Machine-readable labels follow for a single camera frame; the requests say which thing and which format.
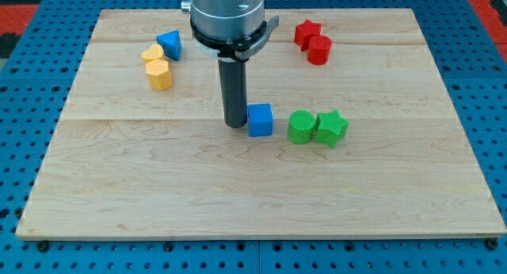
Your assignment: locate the yellow hexagon block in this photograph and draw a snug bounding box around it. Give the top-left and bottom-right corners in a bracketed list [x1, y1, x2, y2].
[145, 59, 173, 90]

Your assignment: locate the red cylinder block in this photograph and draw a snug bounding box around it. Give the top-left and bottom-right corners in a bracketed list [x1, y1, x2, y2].
[307, 35, 333, 65]

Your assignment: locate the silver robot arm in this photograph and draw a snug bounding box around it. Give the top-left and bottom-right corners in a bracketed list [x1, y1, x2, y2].
[181, 0, 279, 63]

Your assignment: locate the green cylinder block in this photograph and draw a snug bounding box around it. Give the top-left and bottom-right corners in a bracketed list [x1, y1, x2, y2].
[288, 110, 316, 144]

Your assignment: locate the blue cube block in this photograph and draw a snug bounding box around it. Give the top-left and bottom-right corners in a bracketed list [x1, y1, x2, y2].
[247, 103, 273, 137]

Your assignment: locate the yellow heart block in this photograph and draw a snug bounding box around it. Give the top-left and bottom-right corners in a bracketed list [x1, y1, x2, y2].
[140, 44, 166, 64]

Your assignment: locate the black cylindrical pointer tool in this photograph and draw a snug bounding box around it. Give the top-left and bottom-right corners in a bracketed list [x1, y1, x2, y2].
[218, 60, 247, 128]

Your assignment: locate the blue triangle block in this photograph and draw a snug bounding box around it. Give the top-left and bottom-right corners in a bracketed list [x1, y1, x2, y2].
[156, 30, 182, 61]

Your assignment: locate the red star block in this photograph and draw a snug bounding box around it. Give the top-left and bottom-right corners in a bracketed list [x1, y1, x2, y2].
[294, 19, 322, 51]

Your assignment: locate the green star block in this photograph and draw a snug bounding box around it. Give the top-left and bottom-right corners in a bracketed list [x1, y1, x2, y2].
[315, 109, 349, 148]

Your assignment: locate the wooden board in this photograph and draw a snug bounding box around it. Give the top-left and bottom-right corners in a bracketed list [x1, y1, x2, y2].
[17, 9, 506, 241]

